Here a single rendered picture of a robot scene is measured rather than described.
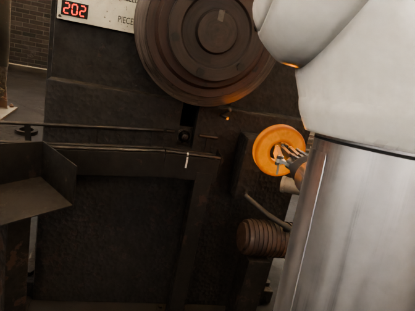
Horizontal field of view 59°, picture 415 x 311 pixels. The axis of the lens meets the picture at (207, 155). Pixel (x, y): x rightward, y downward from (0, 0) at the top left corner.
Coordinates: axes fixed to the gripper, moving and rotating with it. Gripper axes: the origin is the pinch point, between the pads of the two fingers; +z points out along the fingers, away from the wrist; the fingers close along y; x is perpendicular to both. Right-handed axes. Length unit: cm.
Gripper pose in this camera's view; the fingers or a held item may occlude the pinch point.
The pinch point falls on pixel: (280, 145)
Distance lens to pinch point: 108.9
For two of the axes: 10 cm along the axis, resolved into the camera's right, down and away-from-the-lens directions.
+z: -1.7, -3.8, 9.1
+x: 2.1, -9.2, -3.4
